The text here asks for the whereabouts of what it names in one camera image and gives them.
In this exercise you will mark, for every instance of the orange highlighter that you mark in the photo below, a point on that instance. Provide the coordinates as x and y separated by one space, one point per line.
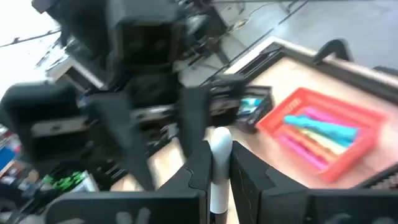
308 143

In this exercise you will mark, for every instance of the light green highlighter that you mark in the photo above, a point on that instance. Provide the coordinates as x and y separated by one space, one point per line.
326 143

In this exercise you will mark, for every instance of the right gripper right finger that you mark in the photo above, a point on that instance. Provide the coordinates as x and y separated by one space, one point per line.
264 199

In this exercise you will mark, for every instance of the sky blue highlighter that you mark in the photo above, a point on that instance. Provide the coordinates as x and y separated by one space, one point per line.
329 130

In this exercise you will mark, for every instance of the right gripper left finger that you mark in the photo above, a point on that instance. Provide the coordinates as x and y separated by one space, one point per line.
186 199

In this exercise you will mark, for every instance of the black plastic basket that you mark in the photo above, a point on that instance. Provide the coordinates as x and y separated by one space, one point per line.
385 183
265 107

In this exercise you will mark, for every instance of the teal dry-erase marker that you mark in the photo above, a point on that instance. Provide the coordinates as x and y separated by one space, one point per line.
250 104

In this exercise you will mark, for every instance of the laptop screen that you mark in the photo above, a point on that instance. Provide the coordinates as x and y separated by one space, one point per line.
6 157

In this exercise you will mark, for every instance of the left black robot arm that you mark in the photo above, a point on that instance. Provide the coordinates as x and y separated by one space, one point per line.
40 99

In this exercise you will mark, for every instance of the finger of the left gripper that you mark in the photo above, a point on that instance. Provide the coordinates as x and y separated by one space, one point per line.
194 118
121 130

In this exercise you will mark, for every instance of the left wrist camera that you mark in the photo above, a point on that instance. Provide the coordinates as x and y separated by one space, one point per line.
149 43

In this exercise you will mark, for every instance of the pink highlighter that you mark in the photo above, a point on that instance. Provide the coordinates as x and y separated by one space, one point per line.
304 154
323 115

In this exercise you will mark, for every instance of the black white marker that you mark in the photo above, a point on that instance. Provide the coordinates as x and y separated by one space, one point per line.
220 155

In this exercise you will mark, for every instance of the orange plastic basket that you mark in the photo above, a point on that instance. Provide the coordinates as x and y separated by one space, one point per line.
311 96

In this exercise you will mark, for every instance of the black aluminium table frame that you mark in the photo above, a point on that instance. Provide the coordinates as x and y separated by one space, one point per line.
342 70

